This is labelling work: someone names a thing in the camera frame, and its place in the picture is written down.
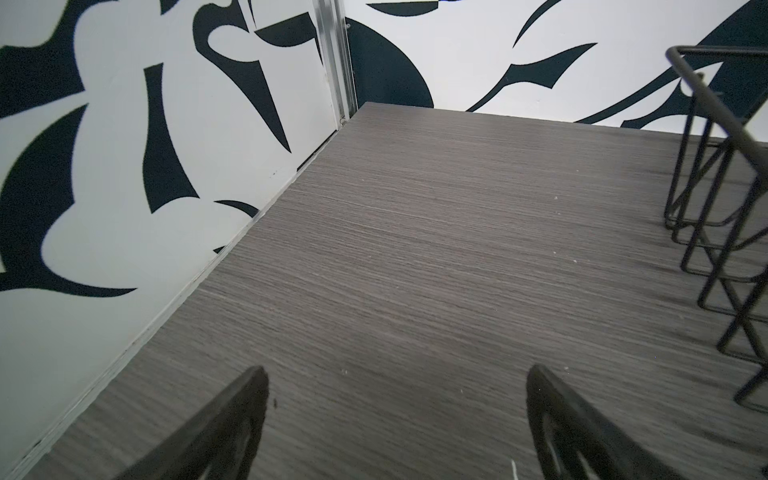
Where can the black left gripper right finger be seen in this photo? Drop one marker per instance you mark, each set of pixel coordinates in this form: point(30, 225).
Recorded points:
point(569, 434)

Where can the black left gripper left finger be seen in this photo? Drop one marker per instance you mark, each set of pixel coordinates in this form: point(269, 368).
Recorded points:
point(220, 441)

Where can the black wire dish rack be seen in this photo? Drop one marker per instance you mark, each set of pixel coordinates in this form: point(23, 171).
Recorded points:
point(714, 209)

